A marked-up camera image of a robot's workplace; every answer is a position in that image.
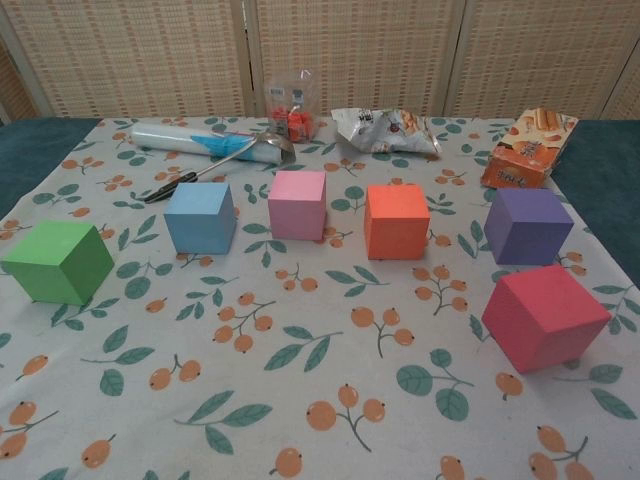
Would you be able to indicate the pink cube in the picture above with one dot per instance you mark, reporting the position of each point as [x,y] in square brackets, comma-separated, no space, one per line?
[295,210]

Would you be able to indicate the orange cube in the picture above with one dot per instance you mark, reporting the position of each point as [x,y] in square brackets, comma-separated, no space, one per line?
[395,225]

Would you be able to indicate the blue cube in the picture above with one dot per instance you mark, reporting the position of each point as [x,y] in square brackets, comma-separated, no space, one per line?
[197,225]

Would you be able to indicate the purple cube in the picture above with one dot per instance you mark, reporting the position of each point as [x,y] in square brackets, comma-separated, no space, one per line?
[525,230]

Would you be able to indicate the green cube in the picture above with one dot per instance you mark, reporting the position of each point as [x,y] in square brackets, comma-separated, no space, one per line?
[55,265]

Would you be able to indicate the crumpled snack bag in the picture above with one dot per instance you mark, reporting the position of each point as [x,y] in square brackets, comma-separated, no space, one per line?
[380,132]

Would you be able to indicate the clear bag orange items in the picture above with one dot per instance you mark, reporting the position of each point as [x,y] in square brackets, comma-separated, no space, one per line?
[292,120]

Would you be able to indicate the floral tablecloth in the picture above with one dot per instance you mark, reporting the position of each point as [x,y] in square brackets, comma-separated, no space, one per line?
[300,400]

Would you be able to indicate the white plastic wrap roll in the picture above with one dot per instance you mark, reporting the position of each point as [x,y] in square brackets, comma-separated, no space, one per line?
[165,137]

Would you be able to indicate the orange biscuit box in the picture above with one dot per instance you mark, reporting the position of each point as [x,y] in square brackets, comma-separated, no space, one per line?
[525,160]

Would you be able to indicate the red cube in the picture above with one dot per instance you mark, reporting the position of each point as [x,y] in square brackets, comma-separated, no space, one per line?
[545,320]

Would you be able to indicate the woven folding screen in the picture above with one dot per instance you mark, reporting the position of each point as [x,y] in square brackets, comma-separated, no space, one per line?
[150,50]

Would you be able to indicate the teal table cover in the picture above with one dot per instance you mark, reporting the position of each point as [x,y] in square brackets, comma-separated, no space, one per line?
[30,145]

